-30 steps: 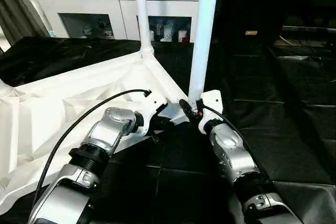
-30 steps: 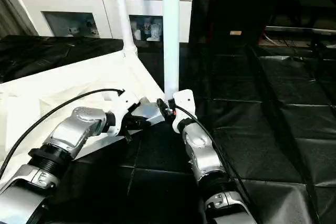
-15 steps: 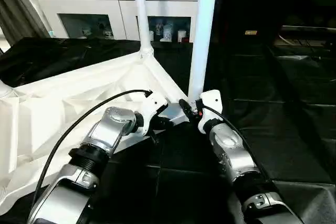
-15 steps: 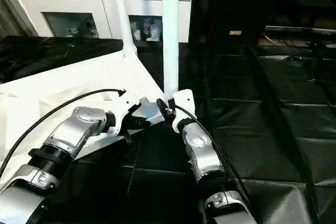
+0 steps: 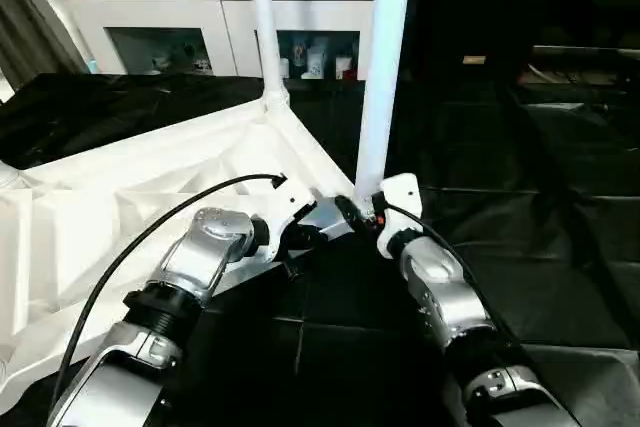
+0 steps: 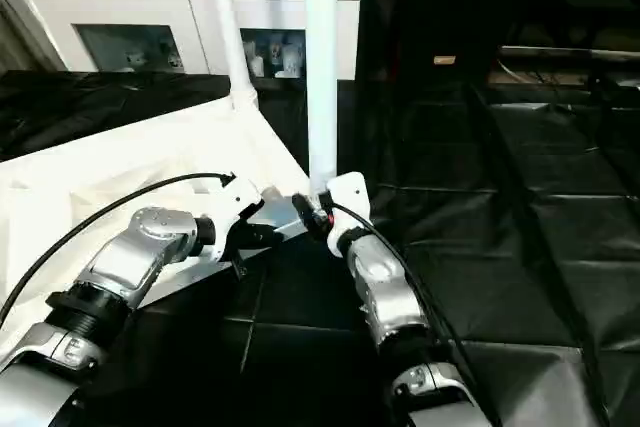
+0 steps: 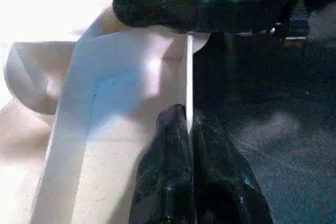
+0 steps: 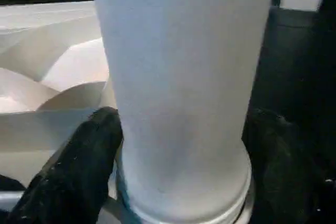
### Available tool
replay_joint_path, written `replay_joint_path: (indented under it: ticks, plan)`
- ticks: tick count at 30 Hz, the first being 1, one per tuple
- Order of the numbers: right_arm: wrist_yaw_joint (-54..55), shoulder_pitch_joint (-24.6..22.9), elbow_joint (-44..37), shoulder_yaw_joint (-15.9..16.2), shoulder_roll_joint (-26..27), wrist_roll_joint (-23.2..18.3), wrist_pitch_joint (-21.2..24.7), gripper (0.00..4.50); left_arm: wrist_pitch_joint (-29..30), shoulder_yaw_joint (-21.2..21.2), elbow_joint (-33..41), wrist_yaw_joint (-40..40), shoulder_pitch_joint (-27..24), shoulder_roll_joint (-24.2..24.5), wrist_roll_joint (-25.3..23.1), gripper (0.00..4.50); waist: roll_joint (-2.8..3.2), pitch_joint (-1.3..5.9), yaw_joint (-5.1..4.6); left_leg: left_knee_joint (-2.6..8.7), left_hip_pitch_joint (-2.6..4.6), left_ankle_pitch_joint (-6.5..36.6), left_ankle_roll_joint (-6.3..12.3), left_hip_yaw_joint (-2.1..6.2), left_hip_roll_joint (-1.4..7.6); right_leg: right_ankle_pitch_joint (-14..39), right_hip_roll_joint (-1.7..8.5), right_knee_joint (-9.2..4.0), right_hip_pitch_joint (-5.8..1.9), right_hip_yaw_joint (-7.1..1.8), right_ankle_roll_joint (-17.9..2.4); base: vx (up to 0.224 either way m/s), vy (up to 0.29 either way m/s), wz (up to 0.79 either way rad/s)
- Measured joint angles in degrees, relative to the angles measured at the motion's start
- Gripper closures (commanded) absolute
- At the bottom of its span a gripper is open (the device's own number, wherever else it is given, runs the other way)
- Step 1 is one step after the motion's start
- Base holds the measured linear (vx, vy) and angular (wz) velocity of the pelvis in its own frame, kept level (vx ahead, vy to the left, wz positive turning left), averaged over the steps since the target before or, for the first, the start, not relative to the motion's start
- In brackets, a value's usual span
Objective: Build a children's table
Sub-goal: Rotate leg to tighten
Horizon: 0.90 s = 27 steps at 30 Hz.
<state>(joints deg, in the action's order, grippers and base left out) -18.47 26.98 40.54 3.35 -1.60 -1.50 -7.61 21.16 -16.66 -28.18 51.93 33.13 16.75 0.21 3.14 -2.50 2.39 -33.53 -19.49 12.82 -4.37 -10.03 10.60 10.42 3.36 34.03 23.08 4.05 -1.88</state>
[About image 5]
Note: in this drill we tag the white plastic table top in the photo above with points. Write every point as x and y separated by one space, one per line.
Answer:
100 197

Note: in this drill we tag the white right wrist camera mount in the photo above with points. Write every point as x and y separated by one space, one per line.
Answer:
400 197

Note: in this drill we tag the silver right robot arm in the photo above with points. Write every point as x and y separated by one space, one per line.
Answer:
440 297

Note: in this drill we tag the black plastic mat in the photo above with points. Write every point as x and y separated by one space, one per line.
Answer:
540 247

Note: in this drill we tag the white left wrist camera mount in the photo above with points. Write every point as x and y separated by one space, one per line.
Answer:
285 209

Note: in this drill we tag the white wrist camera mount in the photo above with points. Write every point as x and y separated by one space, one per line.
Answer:
400 197
285 209

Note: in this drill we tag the grey curtain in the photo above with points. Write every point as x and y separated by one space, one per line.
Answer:
30 17

